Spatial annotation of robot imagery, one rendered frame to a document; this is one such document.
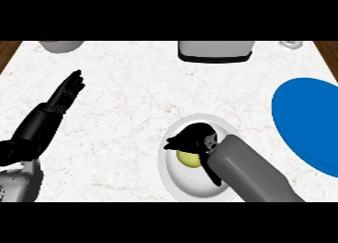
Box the small white object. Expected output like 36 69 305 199
277 40 303 50

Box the yellow lemon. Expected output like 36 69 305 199
175 150 203 169

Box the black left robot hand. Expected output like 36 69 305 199
0 69 87 168

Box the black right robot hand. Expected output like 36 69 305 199
162 121 224 188

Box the white plate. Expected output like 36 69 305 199
156 112 244 203

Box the blue plate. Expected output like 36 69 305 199
269 77 338 180

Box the grey bowl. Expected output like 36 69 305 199
38 40 85 54

